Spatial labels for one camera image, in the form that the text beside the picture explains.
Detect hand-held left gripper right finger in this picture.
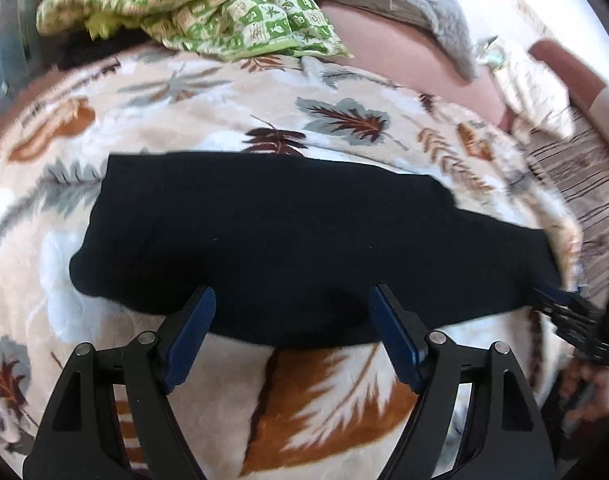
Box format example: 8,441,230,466
369,284,558,480

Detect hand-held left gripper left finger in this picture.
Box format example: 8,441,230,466
23,285,218,480

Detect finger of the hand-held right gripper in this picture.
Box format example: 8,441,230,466
539,306,609,362
529,285,593,317

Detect black pants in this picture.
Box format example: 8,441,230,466
68,151,568,348

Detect person's right hand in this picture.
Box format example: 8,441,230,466
559,356,609,427

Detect brown striped cloth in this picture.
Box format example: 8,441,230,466
527,107,609,306

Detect beige floral cloth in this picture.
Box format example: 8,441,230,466
477,37,578,147

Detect reddish brown cushion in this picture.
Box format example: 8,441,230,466
529,39,609,113

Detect leaf printed beige blanket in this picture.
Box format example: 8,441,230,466
0,42,585,480

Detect pink bed sheet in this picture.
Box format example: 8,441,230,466
319,0,516,132

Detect green checkered cloth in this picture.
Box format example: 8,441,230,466
36,0,355,63

